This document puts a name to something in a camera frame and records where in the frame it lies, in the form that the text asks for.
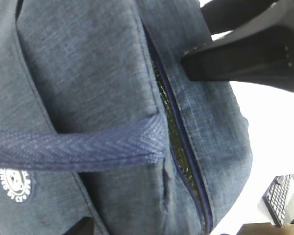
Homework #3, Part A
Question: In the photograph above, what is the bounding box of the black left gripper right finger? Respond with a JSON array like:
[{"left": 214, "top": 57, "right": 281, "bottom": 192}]
[{"left": 181, "top": 0, "right": 294, "bottom": 93}]

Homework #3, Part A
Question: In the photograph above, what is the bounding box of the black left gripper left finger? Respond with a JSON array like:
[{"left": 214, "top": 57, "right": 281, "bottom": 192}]
[{"left": 201, "top": 0, "right": 281, "bottom": 35}]

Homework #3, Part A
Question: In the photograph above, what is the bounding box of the dark blue lunch bag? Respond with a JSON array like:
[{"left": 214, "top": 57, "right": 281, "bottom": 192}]
[{"left": 0, "top": 0, "right": 252, "bottom": 235}]

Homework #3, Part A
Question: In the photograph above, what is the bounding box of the black keyboard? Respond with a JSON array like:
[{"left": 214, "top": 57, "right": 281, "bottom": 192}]
[{"left": 262, "top": 174, "right": 294, "bottom": 228}]

